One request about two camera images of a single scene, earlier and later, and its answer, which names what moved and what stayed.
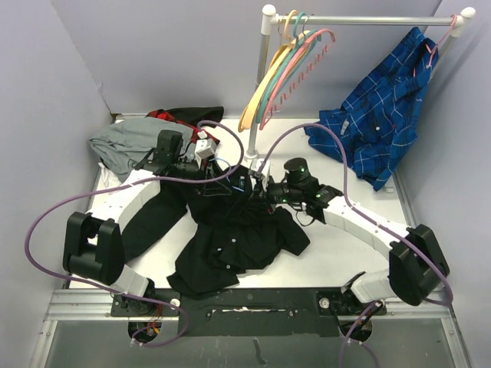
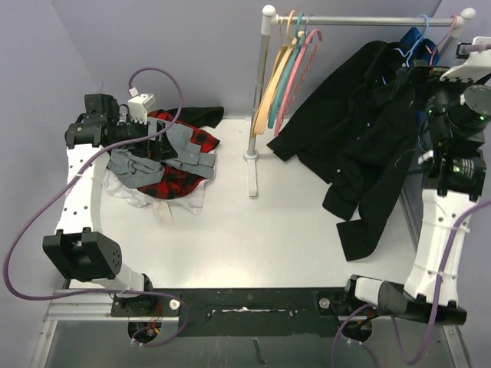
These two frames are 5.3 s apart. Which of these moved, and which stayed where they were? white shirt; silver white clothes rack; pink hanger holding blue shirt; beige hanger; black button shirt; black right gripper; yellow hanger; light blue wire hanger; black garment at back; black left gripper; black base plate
Moved: yellow hanger; black right gripper; black left gripper; white shirt; black button shirt; light blue wire hanger; beige hanger
Stayed: silver white clothes rack; black garment at back; pink hanger holding blue shirt; black base plate
